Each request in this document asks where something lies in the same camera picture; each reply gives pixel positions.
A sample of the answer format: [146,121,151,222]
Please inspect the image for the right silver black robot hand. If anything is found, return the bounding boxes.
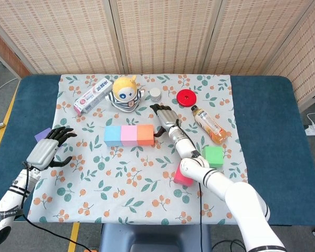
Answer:
[150,103,180,138]

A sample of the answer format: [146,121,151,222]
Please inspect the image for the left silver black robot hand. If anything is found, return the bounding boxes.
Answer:
[23,127,78,171]

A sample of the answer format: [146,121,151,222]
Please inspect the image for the purple foam cube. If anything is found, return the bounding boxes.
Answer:
[34,128,52,142]

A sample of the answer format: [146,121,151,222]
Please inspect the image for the orange foam cube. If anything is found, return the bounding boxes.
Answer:
[136,124,155,146]

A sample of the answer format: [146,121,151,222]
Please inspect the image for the pink foam cube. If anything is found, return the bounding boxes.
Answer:
[120,125,139,147]

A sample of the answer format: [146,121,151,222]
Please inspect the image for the light blue foam cube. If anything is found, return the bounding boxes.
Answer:
[104,125,122,147]

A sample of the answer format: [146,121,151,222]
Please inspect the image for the magenta foam cube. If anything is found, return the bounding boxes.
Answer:
[173,165,194,187]

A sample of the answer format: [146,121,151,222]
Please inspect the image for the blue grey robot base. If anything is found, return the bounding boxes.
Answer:
[99,223,213,252]

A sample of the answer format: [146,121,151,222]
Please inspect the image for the red disc with hole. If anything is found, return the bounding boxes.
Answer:
[176,89,197,107]

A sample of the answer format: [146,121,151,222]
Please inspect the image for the small white jar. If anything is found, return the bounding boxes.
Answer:
[149,87,162,102]

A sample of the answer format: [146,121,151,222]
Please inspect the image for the orange drink plastic bottle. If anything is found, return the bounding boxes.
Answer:
[191,104,229,145]

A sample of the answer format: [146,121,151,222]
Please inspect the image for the yellow plush toy striped shirt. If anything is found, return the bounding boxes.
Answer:
[106,75,145,113]

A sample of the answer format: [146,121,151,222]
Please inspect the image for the green foam cube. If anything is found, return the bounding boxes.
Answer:
[202,146,225,169]

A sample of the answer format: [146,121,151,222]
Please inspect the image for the white toothpaste box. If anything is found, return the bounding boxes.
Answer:
[73,78,113,117]

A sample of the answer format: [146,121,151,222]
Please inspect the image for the bamboo folding screen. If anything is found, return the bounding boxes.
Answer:
[0,0,315,106]

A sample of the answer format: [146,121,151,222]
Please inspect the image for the floral fruit print tablecloth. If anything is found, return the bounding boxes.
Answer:
[27,74,255,226]

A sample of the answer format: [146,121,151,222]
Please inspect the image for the teal padded table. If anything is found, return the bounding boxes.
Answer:
[0,75,315,226]

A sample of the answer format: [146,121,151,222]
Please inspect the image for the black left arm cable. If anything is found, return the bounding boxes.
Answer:
[20,161,95,252]

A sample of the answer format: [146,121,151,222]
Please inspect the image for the white floor cable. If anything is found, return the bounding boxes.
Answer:
[0,77,19,106]

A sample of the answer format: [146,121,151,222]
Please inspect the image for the black floor cable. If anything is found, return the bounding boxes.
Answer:
[212,239,247,252]

